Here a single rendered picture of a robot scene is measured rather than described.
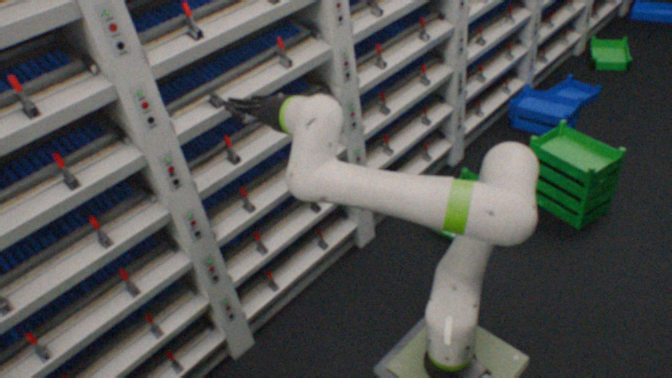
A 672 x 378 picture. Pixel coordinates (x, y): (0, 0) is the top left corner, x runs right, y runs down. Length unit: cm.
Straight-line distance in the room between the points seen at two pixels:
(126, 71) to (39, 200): 36
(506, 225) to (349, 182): 33
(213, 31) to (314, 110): 45
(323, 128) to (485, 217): 38
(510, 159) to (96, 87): 94
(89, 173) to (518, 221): 100
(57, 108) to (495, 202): 95
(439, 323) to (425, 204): 39
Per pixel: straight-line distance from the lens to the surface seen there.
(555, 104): 307
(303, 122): 113
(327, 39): 176
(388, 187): 111
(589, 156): 243
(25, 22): 125
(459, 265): 144
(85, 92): 133
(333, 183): 112
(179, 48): 142
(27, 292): 150
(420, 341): 164
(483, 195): 109
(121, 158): 143
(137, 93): 137
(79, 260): 150
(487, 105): 289
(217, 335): 195
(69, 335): 163
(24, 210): 139
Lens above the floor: 164
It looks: 39 degrees down
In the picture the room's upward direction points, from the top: 10 degrees counter-clockwise
